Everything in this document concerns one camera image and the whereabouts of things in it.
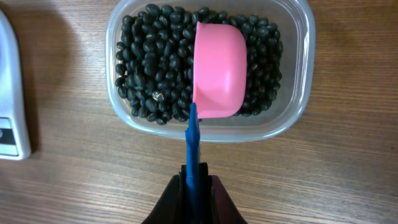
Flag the white kitchen scale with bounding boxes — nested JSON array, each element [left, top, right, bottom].
[[0, 12, 31, 161]]

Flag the pink scoop blue handle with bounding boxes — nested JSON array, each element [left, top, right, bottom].
[[185, 22, 247, 223]]

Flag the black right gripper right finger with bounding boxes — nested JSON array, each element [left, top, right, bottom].
[[199, 162, 248, 224]]

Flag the black beans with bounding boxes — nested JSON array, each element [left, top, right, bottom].
[[114, 3, 284, 125]]

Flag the clear plastic container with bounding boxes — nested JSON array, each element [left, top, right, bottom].
[[105, 0, 316, 142]]

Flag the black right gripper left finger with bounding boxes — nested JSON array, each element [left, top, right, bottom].
[[142, 165, 186, 224]]

